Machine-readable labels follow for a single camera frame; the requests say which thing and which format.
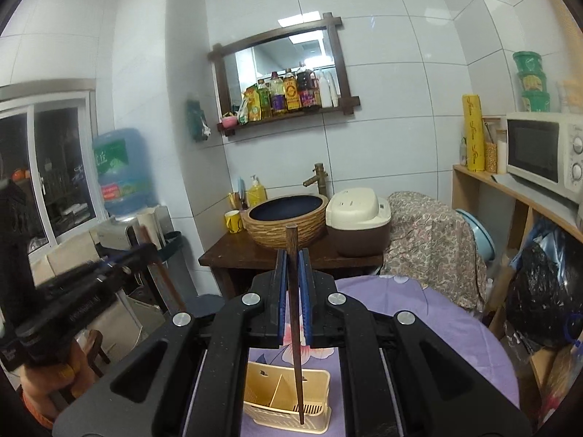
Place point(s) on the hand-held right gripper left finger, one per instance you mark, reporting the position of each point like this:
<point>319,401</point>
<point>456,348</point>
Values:
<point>282,296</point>

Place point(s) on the yellow cooking oil bottle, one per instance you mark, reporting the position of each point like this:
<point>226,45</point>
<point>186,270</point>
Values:
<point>278,98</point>

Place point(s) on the blue plastic bag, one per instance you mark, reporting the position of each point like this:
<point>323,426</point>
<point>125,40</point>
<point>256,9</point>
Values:
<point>542,236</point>

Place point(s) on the black plastic bag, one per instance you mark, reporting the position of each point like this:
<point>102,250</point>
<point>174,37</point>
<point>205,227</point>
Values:
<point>542,300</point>

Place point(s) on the light blue plastic basin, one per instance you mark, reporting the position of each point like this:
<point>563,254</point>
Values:
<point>478,232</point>

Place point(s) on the glass jar of beans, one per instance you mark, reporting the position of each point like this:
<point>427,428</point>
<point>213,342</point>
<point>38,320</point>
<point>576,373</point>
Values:
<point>490,154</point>

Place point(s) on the wicker rimmed wash basin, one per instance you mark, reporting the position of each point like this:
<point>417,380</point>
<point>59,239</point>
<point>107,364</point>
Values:
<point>284,227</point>

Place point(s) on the light wooden shelf unit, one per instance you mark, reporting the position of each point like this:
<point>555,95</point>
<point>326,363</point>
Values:
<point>473,195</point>

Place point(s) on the cream brown rice cooker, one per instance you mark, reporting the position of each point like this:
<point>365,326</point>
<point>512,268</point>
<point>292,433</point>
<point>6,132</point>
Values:
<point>357,223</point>

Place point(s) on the bronze bamboo style faucet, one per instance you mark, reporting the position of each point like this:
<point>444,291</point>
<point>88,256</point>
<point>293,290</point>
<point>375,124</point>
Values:
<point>319,180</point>

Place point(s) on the green hanging wall bag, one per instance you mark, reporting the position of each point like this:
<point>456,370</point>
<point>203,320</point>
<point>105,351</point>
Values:
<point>196,120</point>

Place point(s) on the sliding window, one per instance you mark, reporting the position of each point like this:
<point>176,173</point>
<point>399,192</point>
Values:
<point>59,168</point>

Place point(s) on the purple floral tablecloth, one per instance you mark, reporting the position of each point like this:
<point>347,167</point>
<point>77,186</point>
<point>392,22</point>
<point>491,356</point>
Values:
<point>432,350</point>

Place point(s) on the dark wooden chopstick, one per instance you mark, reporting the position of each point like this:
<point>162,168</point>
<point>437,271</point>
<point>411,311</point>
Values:
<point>297,373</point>

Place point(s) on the brown label sauce bottle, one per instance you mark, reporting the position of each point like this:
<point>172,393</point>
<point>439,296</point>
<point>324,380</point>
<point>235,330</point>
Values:
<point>291,93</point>

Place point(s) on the yellow seasoning packet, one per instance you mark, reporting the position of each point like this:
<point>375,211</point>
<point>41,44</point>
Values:
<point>250,104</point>

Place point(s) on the yellow soap pump bottle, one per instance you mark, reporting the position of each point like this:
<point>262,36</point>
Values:
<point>256,195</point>

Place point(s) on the cream plastic utensil holder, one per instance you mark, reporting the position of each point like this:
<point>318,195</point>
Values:
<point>315,382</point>

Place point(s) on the blue water jug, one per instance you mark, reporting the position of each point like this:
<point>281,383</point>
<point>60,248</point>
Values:
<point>125,173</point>

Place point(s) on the yellow wrap roll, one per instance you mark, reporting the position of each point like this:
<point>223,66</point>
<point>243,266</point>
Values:
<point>473,132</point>

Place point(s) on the white plastic bottle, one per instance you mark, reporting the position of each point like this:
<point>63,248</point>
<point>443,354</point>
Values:
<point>329,91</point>

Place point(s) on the dark soy sauce bottle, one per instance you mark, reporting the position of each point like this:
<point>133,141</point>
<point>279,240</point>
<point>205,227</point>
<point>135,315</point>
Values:
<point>309,89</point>

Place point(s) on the floral patterned cloth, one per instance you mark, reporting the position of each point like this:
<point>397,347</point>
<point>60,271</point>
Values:
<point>432,236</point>

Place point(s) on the person's left hand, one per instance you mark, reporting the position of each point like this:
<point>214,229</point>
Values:
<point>43,382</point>

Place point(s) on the cream container on microwave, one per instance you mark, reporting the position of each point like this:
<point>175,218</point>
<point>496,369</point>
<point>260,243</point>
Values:
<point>571,98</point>

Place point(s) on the small pink bowl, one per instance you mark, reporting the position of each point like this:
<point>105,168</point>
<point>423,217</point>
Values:
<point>229,123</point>

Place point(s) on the yellow mug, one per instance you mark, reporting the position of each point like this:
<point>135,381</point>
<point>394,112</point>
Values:
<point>233,222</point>

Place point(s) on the water dispenser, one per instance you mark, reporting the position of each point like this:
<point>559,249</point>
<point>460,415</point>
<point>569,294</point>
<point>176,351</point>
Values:
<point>114,233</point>

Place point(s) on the dark wooden sink cabinet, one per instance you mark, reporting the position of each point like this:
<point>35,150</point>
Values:
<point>237,261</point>

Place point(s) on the green yellow oil bottle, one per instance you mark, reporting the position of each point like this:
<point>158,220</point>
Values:
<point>264,102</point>

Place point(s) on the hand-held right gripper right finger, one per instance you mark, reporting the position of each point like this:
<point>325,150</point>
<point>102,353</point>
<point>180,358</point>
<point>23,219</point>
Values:
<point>306,296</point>

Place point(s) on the white microwave oven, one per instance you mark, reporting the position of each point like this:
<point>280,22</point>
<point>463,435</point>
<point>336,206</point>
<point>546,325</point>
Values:
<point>533,150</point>

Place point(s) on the wooden framed wall mirror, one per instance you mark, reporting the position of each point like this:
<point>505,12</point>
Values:
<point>282,54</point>

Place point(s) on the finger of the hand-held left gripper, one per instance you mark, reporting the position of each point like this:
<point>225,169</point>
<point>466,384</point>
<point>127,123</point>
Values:
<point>100,276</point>
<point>136,252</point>

